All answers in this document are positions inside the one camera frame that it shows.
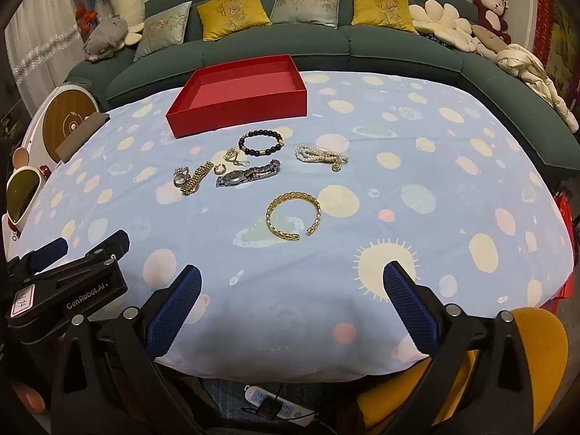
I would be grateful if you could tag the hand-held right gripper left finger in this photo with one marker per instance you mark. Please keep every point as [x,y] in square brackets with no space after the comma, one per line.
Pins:
[174,312]

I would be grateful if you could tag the white round wooden device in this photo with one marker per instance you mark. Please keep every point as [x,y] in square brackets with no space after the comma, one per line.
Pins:
[63,118]

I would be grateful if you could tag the silver wrist watch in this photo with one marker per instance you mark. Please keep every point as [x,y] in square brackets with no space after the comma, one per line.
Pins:
[235,176]

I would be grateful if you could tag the white flower-shaped cushion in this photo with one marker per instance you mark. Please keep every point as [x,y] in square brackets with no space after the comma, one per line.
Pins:
[442,20]

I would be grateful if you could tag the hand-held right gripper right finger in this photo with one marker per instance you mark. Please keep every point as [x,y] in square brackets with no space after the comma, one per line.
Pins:
[410,308]

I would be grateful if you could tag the grey pig plush toy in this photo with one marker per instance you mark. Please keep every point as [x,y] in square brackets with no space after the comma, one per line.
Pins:
[106,36]

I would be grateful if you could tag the brown padded seat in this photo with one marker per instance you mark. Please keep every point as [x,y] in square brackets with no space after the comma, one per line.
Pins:
[81,133]

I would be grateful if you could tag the red monkey plush toy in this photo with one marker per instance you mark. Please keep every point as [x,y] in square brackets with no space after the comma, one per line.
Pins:
[491,4]

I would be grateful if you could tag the red bag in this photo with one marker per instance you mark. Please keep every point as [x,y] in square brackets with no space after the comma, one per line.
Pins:
[566,208]

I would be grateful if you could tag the white sheer curtain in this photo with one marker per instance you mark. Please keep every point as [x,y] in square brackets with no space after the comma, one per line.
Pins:
[45,31]

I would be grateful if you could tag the white power strip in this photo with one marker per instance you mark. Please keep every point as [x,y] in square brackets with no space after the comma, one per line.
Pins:
[258,394]

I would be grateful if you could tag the yellow embroidered cushion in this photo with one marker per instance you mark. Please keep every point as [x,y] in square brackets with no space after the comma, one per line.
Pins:
[380,7]
[231,13]

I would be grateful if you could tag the red curtain tie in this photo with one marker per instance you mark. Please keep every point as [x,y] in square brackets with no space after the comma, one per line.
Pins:
[86,17]

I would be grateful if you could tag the white device with amber lens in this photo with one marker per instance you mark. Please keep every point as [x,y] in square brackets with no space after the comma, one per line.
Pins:
[22,190]

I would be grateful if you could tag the gold hoop earring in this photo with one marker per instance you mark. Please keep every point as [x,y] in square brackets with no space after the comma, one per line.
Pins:
[217,170]

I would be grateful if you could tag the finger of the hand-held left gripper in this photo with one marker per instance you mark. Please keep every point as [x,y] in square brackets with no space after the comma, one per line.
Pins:
[106,244]
[49,250]

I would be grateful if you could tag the gold bangle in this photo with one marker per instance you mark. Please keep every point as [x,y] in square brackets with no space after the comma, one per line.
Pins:
[270,220]

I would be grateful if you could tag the red cardboard box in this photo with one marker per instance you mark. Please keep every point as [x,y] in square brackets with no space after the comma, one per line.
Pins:
[235,115]

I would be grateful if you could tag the cream crumpled blanket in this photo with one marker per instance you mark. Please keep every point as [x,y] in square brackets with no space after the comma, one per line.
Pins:
[525,68]

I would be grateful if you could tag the gold link watch band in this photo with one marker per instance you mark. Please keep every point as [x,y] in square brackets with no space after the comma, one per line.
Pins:
[198,177]

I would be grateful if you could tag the yellow chair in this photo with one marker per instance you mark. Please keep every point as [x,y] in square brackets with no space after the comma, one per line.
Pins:
[539,340]

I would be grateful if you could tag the dark green sofa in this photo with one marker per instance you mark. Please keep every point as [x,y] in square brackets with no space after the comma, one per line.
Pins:
[317,45]

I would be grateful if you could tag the pale blue embroidered cushion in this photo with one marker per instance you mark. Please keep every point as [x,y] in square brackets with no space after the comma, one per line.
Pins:
[308,2]

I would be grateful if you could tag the grey-green embroidered cushion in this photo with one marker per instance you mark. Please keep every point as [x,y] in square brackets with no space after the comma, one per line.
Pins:
[163,31]

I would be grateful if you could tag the gold crown brooch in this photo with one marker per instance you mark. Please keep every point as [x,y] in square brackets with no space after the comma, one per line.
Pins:
[232,154]

